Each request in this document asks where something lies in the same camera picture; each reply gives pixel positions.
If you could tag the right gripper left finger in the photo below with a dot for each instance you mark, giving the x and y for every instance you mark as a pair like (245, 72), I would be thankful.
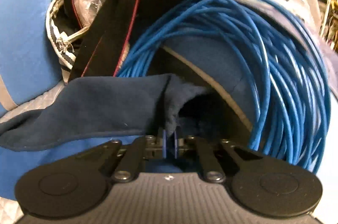
(123, 163)

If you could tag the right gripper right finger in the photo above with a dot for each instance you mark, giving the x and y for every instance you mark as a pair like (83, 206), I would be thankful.
(216, 161)

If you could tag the blue navy fleece jacket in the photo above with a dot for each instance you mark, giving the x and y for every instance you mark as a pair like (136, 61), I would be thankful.
(195, 82)

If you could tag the white quilted bed cover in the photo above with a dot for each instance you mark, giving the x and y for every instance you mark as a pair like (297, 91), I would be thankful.
(10, 209)

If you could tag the blue striped pillow right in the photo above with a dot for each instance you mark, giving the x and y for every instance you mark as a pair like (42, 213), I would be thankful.
(29, 65)

